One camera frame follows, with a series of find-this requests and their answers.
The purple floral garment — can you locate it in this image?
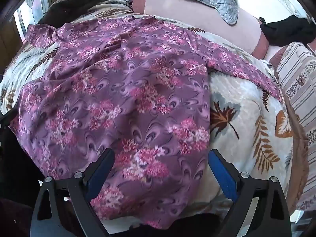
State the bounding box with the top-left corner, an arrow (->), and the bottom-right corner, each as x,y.
11,15 -> 283,230

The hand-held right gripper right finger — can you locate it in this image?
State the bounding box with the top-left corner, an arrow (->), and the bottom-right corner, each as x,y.
209,149 -> 292,237

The window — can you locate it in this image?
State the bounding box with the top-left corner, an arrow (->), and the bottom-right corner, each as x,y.
13,0 -> 53,42

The striped floral bedding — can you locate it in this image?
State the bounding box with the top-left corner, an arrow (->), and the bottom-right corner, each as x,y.
269,41 -> 316,211

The black cloth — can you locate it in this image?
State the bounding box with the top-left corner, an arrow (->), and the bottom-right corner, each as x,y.
259,15 -> 315,47

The pink bed sheet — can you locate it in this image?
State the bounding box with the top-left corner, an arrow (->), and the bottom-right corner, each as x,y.
132,0 -> 274,60

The cream leaf print blanket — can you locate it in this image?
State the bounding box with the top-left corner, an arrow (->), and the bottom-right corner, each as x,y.
0,2 -> 309,230

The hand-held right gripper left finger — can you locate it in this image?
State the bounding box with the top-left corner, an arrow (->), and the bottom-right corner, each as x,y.
32,149 -> 115,237

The dark brown cloth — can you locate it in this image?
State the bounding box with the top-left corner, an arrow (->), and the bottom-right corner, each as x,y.
38,0 -> 111,26

